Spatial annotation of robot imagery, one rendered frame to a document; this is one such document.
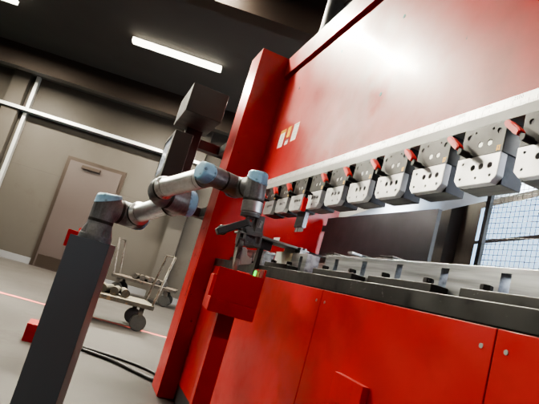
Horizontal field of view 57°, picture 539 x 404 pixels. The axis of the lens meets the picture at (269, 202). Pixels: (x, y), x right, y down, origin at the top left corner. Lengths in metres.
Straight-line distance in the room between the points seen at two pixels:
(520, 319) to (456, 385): 0.19
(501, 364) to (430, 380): 0.19
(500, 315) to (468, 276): 0.28
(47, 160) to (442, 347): 9.65
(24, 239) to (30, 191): 0.90
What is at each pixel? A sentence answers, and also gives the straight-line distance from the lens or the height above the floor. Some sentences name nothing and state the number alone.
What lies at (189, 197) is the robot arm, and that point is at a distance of 2.10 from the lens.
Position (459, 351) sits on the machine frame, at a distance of 1.08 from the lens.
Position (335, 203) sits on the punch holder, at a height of 1.18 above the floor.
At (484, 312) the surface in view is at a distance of 1.05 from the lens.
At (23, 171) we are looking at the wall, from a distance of 10.46.
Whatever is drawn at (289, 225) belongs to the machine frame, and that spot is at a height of 1.22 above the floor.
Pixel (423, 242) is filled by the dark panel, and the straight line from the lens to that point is 2.37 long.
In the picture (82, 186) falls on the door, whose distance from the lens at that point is 10.08.
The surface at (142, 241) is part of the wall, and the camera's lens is 9.84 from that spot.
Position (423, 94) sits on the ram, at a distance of 1.73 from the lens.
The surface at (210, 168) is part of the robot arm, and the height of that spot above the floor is 1.12.
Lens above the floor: 0.78
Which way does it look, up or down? 10 degrees up
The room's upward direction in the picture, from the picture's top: 16 degrees clockwise
